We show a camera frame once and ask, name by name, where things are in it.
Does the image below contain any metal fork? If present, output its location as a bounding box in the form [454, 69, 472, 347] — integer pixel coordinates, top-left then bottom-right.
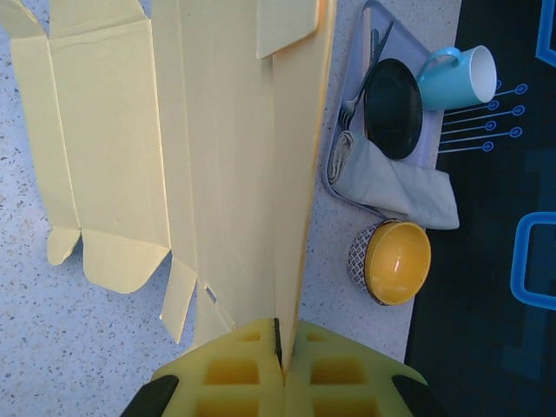
[338, 20, 395, 131]

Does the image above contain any lavender plastic tray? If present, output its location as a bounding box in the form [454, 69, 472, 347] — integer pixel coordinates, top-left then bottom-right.
[321, 0, 440, 218]

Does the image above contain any light blue mug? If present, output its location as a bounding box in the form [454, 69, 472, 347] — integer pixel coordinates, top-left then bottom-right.
[415, 44, 498, 112]

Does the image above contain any yellow bowl with patterned outside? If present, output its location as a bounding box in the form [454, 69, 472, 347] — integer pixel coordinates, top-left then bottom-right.
[346, 218, 433, 308]

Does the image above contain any yellow paper box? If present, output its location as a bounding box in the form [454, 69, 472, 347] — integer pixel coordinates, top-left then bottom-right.
[0, 0, 338, 374]

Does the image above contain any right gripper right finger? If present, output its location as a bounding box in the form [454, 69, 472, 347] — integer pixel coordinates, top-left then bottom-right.
[284, 320, 448, 417]

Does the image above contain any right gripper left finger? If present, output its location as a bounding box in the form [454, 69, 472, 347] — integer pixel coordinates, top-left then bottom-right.
[121, 318, 286, 417]

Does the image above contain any grey folded cloth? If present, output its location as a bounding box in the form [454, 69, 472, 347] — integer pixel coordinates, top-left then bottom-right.
[326, 129, 461, 232]

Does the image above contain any black plate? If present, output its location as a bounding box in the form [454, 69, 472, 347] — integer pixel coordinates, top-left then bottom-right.
[362, 57, 424, 162]

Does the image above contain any dark metal knife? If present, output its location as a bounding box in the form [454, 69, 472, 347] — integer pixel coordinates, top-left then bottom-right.
[368, 28, 384, 73]

